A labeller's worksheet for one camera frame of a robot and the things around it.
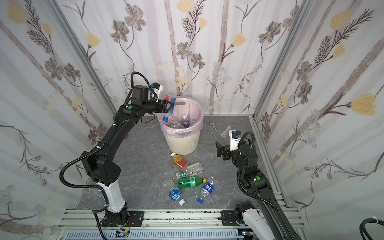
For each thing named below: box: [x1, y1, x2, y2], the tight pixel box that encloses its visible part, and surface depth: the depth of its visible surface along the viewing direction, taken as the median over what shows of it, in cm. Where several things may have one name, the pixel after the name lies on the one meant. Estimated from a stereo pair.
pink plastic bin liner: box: [158, 96, 204, 138], surface depth 81 cm
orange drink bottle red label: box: [170, 152, 189, 172], surface depth 91 cm
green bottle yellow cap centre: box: [178, 176, 207, 189], surface depth 85 cm
